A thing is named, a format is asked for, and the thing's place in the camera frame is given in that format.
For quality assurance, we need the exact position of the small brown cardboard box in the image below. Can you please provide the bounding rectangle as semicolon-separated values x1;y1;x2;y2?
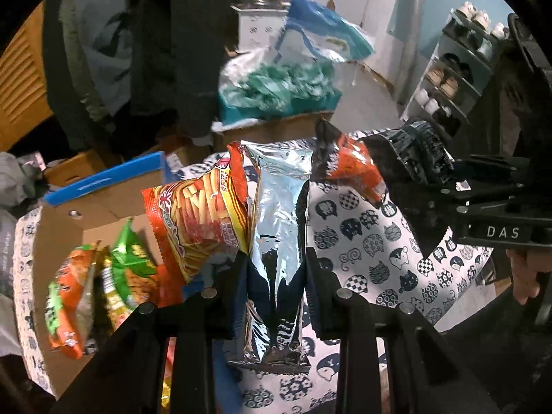
43;136;213;187

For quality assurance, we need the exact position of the cat print cloth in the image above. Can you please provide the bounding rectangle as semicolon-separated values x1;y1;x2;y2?
13;136;496;414

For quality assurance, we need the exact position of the black and orange snack packet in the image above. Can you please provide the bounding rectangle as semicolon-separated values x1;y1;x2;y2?
311;120;389;208

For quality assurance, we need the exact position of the cardboard box with blue rim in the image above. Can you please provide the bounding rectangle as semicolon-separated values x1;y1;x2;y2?
16;151;184;397

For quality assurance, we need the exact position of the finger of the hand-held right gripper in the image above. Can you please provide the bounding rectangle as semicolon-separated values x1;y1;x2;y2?
451;155;518;179
425;187;540;226

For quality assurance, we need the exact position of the green and orange snack packet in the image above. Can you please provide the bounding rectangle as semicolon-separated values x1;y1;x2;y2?
47;244;103;359

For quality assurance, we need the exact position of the dark metal pot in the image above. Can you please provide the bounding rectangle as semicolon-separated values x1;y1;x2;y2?
240;0;290;10

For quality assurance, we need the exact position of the wooden louvered door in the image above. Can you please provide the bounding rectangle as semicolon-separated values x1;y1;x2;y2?
0;4;55;152

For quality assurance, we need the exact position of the person's right hand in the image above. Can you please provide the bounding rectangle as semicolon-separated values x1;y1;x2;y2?
510;250;552;305

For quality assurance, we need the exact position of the black hanging coat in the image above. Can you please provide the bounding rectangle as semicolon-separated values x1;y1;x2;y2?
129;0;236;139

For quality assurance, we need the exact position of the silver foil snack packet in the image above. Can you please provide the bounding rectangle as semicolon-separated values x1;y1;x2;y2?
226;140;314;374

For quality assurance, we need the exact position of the grey blue hanging garment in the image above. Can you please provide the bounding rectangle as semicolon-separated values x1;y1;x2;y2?
82;9;135;114

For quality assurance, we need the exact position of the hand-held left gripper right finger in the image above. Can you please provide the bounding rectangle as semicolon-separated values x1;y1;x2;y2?
304;248;503;414

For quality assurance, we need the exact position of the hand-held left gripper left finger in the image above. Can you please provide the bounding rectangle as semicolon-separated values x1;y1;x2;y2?
49;252;251;414

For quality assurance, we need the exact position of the red and yellow snack packet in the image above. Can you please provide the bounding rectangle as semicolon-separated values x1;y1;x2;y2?
141;142;252;286

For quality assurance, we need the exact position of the teal plastic bag bundle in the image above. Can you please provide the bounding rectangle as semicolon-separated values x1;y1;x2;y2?
217;49;342;124

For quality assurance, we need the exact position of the grey hooded sweatshirt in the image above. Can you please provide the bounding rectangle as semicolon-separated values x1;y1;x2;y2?
0;151;49;225

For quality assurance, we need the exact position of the grey shoe rack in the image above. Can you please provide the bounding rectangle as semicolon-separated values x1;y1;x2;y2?
399;6;510;139

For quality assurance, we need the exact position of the dark hanging jacket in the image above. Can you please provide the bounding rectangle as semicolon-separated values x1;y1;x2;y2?
42;0;143;148

